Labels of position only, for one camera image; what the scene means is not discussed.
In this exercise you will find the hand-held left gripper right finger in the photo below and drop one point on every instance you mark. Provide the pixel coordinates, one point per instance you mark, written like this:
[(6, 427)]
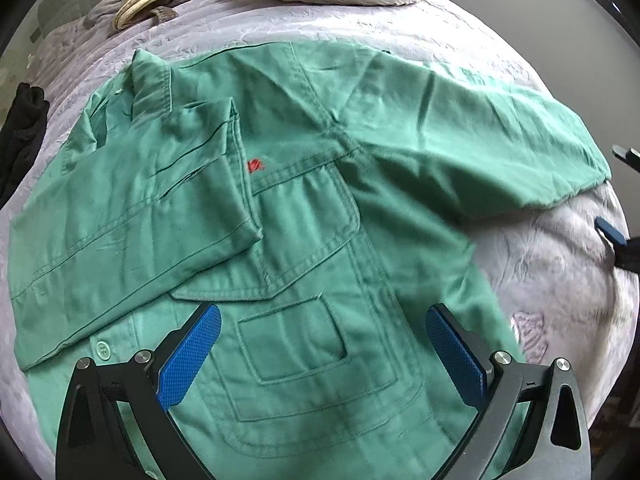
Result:
[(455, 360)]

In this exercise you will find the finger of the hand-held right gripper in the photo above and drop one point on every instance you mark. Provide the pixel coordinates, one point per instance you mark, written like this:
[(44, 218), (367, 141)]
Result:
[(610, 230), (627, 155)]

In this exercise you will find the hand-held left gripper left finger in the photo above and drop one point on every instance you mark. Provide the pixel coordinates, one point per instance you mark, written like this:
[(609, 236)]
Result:
[(192, 355)]

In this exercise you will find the green shirt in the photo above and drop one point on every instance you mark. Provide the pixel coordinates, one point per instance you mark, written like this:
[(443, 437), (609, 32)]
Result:
[(300, 210)]

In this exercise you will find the grey quilted bedspread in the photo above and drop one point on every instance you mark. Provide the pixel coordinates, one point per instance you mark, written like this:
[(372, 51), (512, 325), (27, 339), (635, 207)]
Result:
[(550, 260)]

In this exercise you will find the black cloth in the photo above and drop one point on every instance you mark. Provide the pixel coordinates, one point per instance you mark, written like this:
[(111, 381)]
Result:
[(22, 130)]

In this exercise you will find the grey cloth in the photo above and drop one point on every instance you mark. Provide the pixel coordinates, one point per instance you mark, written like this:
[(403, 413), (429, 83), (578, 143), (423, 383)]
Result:
[(102, 12)]

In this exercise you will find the grey quilted headboard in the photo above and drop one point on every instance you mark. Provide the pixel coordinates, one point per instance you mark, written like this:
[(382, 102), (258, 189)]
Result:
[(65, 5)]

